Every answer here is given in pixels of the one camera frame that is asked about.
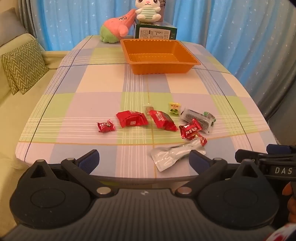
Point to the white rabbit plush toy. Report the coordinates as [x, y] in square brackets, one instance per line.
[148, 11]

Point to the pink and green plush toy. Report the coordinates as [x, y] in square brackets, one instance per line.
[115, 26]

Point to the person's right hand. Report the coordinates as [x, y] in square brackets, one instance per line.
[290, 188]

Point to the green printed box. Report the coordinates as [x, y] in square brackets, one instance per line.
[153, 32]

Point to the red snack packet white print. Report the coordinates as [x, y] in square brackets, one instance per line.
[189, 130]

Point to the silver foil snack packet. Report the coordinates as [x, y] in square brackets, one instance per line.
[172, 155]

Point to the orange plastic tray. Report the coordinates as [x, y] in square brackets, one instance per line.
[159, 59]

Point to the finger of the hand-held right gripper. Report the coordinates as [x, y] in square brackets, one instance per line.
[277, 148]
[246, 154]

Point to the small clear snack packet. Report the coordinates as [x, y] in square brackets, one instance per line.
[149, 109]

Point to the red snack packet dark end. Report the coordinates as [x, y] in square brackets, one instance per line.
[161, 120]

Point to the clear seaweed snack packet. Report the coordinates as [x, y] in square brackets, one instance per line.
[201, 118]

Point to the light green sofa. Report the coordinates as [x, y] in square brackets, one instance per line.
[13, 129]

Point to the green zigzag cushion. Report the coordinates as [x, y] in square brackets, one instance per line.
[24, 66]

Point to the small red candy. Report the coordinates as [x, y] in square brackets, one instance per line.
[202, 141]
[106, 126]

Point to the yellow and green candy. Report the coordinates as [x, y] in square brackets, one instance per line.
[174, 108]

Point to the checked pastel tablecloth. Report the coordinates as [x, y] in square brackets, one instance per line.
[97, 88]

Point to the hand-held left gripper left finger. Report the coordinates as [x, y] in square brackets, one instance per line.
[89, 161]

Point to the red snack packet white label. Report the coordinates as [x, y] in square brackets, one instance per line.
[131, 119]

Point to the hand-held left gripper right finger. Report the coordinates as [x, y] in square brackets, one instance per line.
[197, 160]

